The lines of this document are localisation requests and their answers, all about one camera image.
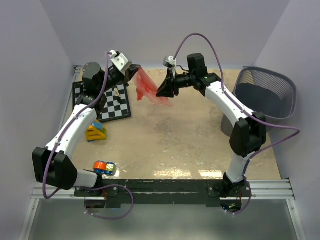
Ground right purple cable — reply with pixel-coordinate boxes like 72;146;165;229
173;33;301;216

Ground red plastic trash bag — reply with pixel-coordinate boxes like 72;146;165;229
133;67;173;107

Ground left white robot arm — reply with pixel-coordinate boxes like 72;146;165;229
32;62;140;199

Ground grey mesh trash bin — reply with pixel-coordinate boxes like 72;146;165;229
232;66;298;132

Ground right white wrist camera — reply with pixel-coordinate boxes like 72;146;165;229
163;55;177;76

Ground orange tape roll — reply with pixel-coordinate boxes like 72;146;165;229
93;161;107;174

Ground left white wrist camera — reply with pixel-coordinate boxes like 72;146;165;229
108;50;132;76

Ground beige chess piece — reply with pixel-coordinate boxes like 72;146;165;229
114;87;120;98

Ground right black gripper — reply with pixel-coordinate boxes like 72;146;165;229
156;68;196;98

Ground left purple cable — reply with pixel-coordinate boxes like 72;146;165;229
42;50;135;221

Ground yellow blue toy blocks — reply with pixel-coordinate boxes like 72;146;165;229
85;120;107;142

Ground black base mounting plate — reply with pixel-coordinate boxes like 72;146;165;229
74;179;252;208

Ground black white chessboard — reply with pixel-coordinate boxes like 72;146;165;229
72;81;132;123

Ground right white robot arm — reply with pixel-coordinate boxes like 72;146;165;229
156;53;266;197

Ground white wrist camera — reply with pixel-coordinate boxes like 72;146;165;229
108;50;132;76
163;55;177;76

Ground purple cable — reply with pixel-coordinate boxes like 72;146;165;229
42;50;135;221
173;33;301;216

